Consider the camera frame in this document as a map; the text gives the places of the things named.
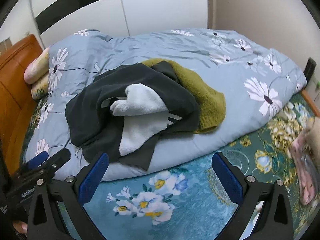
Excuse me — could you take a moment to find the olive green knit sweater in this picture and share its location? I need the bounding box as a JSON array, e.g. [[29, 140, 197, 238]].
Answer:
[[140, 58, 227, 134]]

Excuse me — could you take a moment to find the orange wooden headboard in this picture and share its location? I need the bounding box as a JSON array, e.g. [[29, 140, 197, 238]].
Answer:
[[0, 34, 44, 178]]

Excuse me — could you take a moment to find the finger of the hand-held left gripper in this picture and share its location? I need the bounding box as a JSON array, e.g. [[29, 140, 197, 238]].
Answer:
[[25, 151, 49, 169], [44, 148, 71, 173]]

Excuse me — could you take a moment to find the pink patterned cloth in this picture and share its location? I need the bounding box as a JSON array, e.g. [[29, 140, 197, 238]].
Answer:
[[290, 121, 320, 205]]

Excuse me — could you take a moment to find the person's left hand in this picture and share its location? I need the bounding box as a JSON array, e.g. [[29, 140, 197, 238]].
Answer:
[[12, 220, 29, 238]]

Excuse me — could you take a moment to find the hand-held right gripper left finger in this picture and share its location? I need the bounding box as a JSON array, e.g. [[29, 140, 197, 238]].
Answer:
[[27, 152, 110, 240]]

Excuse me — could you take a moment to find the light blue daisy-print duvet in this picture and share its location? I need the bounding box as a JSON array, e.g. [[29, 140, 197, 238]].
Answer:
[[25, 27, 307, 182]]

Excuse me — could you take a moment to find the black white-lined fleece garment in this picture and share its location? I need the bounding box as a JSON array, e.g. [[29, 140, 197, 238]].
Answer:
[[65, 63, 200, 170]]

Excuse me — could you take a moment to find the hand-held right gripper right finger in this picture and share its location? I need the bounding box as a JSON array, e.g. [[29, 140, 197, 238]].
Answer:
[[211, 151, 294, 240]]

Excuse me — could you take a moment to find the dark grey garment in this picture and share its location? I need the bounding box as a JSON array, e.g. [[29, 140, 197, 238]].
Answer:
[[150, 60, 182, 85]]

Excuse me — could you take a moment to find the cream floral pillow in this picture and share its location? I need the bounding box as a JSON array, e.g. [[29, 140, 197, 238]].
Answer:
[[31, 75, 50, 102]]

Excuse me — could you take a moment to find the white wardrobe with black stripe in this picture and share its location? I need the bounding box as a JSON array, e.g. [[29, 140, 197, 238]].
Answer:
[[29, 0, 208, 48]]

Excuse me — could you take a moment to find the orange wooden bed rail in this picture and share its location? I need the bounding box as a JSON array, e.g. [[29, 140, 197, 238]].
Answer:
[[301, 90, 320, 118]]

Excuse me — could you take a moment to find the teal floral bed sheet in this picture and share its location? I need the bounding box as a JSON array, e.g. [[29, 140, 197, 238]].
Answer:
[[21, 90, 317, 240]]

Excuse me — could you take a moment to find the black upright object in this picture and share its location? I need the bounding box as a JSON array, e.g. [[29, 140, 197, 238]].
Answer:
[[304, 57, 317, 80]]

